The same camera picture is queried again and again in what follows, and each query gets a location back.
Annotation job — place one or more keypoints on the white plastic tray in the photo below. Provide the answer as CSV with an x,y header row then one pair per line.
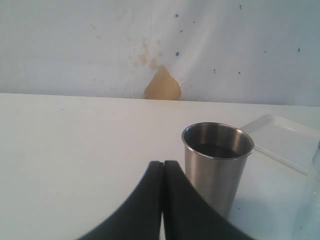
x,y
284,140

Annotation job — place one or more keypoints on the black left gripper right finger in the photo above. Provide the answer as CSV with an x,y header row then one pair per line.
x,y
187,216

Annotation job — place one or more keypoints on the stainless steel cup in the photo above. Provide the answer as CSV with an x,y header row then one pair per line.
x,y
215,155

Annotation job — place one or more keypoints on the clear shaker body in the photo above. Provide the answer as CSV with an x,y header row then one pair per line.
x,y
314,180

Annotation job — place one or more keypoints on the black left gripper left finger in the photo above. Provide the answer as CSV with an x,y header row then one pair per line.
x,y
139,216

